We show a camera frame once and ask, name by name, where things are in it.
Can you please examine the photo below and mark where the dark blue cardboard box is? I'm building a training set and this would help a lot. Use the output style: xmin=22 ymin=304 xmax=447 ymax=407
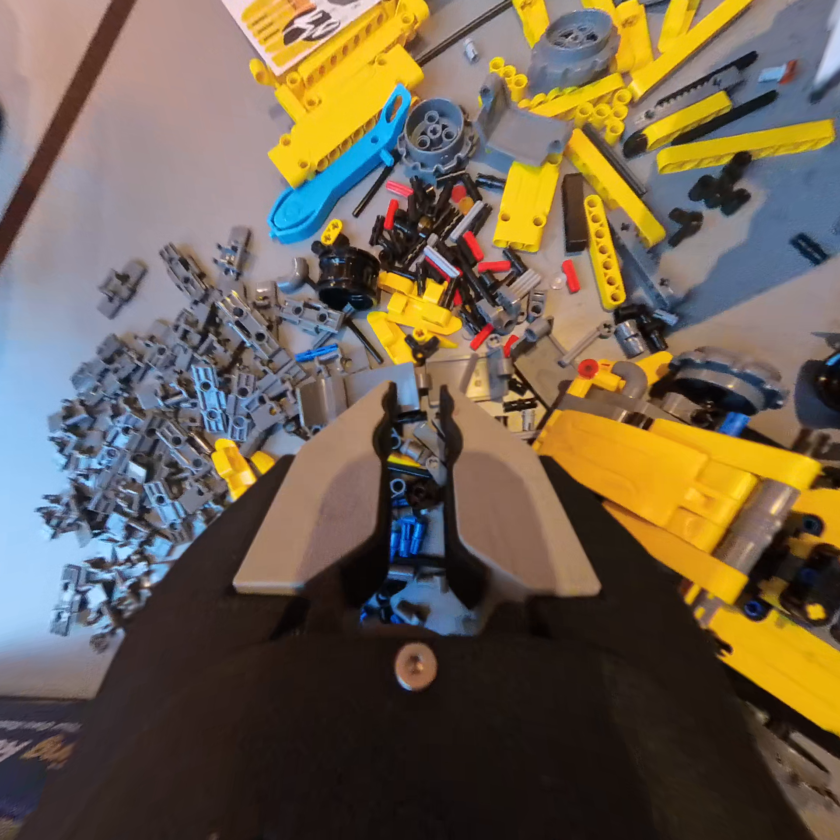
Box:
xmin=0 ymin=696 xmax=90 ymax=817

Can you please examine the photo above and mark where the yellow black sticker sheet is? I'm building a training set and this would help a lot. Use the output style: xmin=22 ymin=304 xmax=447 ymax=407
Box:
xmin=221 ymin=0 xmax=384 ymax=76

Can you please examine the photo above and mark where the pile of toy parts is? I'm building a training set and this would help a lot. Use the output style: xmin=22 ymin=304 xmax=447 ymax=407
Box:
xmin=40 ymin=0 xmax=840 ymax=634

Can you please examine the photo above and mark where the yellow black toy vehicle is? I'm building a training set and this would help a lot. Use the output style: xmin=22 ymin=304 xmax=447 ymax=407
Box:
xmin=531 ymin=346 xmax=840 ymax=739

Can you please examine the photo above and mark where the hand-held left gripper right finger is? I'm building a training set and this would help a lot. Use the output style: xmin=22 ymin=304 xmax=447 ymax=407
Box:
xmin=440 ymin=384 xmax=602 ymax=613

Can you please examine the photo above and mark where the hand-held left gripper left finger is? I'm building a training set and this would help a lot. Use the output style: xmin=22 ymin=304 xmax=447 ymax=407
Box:
xmin=234 ymin=384 xmax=395 ymax=613

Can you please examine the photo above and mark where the grey desk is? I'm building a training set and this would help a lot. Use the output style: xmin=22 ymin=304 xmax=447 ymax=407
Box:
xmin=0 ymin=0 xmax=840 ymax=840

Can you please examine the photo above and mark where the blue brick separator tool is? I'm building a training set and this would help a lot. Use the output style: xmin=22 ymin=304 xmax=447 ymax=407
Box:
xmin=268 ymin=84 xmax=413 ymax=248

